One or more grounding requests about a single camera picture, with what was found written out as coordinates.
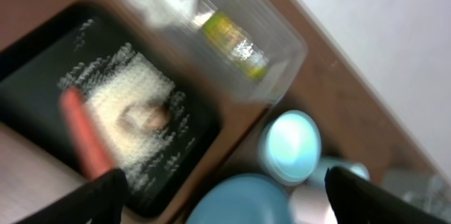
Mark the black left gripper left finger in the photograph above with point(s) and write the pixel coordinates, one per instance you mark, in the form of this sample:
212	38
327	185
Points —
98	201

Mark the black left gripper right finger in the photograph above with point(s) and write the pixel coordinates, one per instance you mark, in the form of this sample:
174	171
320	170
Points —
357	201

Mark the orange carrot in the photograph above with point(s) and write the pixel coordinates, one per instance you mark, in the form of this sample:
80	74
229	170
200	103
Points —
93	158

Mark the light blue rice bowl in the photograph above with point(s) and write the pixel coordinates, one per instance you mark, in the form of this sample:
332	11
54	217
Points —
289	147

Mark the pile of white rice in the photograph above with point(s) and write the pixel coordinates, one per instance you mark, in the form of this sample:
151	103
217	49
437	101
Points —
116	73

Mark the brown food scrap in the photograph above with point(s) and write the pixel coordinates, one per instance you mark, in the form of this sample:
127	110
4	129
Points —
143	117

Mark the blue plate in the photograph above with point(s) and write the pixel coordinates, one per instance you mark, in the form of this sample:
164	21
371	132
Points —
243	199

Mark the green snack wrapper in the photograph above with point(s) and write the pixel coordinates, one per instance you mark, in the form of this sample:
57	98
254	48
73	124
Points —
236	44

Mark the light blue plastic cup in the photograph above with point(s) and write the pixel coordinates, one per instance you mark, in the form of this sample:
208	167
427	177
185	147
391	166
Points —
326	164

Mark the grey dishwasher rack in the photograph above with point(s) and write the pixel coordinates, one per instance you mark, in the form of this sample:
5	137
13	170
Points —
426	191

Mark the black waste tray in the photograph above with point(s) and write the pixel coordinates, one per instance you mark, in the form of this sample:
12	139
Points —
31	69

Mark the clear plastic bin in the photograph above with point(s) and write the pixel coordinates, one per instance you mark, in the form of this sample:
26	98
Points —
269	30

